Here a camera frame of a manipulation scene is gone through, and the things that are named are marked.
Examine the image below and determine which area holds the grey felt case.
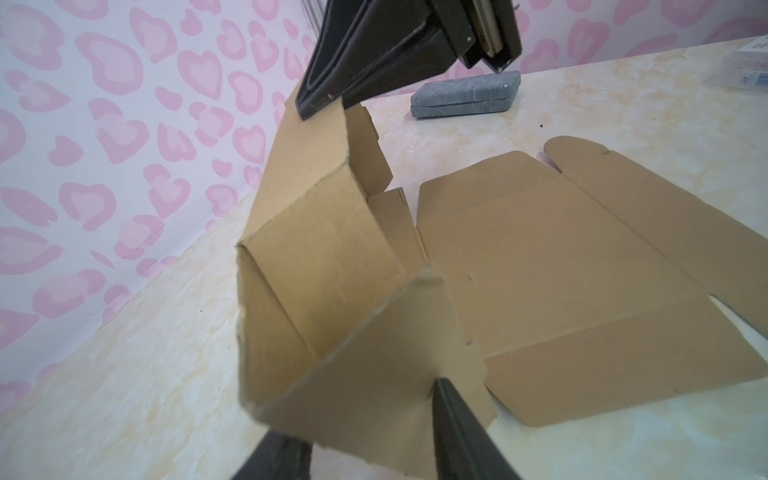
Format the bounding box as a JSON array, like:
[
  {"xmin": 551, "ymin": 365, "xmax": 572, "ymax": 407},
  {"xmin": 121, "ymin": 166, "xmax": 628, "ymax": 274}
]
[{"xmin": 410, "ymin": 71, "xmax": 521, "ymax": 119}]

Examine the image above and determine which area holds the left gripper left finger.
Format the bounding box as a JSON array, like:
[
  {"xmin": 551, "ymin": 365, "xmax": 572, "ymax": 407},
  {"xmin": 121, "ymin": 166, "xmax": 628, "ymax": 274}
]
[{"xmin": 231, "ymin": 430, "xmax": 313, "ymax": 480}]

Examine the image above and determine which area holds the brown cardboard box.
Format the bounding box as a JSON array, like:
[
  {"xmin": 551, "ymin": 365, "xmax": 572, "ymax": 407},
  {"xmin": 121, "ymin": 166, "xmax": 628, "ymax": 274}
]
[{"xmin": 237, "ymin": 102, "xmax": 767, "ymax": 479}]

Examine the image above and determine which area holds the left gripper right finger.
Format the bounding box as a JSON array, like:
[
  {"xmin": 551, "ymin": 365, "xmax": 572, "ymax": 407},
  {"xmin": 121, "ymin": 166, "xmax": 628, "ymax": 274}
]
[{"xmin": 432, "ymin": 378, "xmax": 521, "ymax": 480}]

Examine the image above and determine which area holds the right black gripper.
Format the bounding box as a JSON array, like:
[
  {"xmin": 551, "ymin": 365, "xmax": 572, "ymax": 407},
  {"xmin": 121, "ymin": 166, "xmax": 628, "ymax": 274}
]
[{"xmin": 296, "ymin": 0, "xmax": 522, "ymax": 120}]

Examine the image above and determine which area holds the small clear plastic box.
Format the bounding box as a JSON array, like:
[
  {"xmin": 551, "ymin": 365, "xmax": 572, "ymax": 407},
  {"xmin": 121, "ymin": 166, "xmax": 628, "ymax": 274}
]
[{"xmin": 715, "ymin": 35, "xmax": 768, "ymax": 92}]

